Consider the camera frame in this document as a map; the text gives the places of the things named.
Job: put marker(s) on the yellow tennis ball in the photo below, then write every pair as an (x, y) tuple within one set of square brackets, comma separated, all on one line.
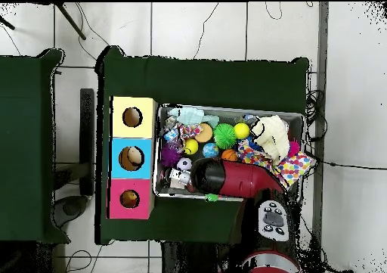
[(242, 130)]

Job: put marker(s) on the black tripod leg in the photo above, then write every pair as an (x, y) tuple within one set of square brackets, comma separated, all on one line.
[(71, 21), (7, 23)]

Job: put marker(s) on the orange toy basketball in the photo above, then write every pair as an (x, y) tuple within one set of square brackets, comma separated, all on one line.
[(229, 155)]

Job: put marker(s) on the wooden box with three holes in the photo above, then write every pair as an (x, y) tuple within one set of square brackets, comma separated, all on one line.
[(133, 134)]

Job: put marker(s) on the multicolour spiky caterpillar toy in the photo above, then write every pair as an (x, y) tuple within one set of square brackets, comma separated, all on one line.
[(211, 198)]

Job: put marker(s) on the green spiky puffer ball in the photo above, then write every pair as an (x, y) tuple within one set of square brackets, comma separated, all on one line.
[(225, 136)]

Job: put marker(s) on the green cloth side table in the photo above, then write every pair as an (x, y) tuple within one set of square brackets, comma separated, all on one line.
[(21, 149)]

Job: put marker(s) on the small toy soccer ball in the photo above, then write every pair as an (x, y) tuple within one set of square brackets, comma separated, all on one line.
[(184, 164)]

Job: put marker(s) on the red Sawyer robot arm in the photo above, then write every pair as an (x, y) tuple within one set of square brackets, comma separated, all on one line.
[(242, 177)]

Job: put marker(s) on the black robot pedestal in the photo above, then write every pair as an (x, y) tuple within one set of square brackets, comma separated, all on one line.
[(187, 261)]

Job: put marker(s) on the blue globe ball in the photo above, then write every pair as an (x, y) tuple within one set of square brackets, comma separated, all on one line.
[(210, 150)]

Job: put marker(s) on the cream waffle cloth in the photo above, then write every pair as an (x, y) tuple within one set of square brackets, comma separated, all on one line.
[(270, 137)]

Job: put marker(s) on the shallow clear mesh bin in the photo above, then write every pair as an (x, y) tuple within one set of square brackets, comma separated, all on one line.
[(229, 115)]

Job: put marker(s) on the silver plastic toy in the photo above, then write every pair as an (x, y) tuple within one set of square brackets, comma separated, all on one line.
[(178, 176)]

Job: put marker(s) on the yellow plush toy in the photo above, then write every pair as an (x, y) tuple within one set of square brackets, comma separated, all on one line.
[(130, 198)]

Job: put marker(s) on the mint green waffle cloth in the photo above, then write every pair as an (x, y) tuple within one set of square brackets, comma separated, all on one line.
[(189, 115)]

